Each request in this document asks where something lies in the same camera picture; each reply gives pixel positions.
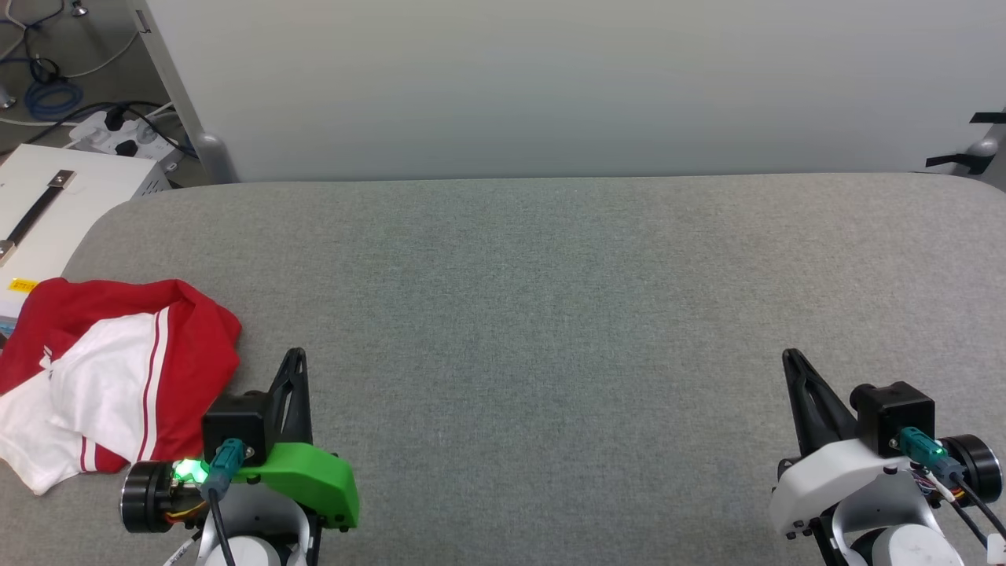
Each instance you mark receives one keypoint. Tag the black power plug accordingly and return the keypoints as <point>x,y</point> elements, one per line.
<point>126,148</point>
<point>115,119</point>

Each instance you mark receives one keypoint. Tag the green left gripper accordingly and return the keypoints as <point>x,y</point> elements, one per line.
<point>314,475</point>

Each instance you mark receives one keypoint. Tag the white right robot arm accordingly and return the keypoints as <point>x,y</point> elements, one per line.
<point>904,550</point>

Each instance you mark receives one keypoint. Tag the white equipment box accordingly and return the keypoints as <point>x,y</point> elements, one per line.
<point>94,189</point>

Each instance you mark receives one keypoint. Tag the white power strip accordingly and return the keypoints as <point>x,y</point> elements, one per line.
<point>149,145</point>

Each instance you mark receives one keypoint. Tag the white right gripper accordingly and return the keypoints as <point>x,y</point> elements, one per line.
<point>833,479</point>

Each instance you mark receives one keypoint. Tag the yellow warning sticker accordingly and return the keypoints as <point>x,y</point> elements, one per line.
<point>22,285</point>

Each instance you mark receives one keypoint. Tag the grey metal furniture leg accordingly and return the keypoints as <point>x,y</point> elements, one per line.
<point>6,100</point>

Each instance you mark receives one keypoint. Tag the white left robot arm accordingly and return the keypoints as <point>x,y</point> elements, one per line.
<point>259,550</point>

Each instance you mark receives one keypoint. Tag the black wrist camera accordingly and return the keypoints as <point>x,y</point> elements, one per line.
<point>236,420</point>
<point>896,417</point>

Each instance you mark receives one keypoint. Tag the white partition board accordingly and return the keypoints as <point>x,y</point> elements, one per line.
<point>550,86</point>

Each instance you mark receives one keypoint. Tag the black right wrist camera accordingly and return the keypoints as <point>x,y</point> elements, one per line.
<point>896,417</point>

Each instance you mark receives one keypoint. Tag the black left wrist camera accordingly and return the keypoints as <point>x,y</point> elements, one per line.
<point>236,420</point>

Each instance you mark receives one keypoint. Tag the black tape strip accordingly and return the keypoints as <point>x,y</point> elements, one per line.
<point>955,161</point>
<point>989,117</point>

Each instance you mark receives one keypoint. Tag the red and white jersey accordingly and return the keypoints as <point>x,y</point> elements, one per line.
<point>196,346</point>

